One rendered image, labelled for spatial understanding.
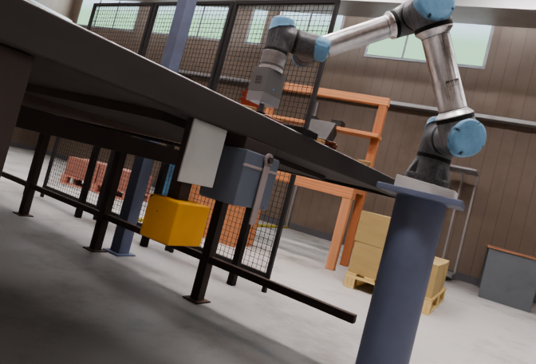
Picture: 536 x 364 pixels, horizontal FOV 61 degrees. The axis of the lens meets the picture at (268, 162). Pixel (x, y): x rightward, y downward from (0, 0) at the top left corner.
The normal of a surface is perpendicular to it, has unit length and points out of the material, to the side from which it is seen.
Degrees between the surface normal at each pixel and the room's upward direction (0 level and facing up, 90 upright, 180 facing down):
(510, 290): 90
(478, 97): 90
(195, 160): 90
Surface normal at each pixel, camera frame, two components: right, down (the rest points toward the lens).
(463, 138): 0.11, 0.17
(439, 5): 0.05, -0.09
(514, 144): -0.42, -0.14
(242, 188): 0.81, 0.18
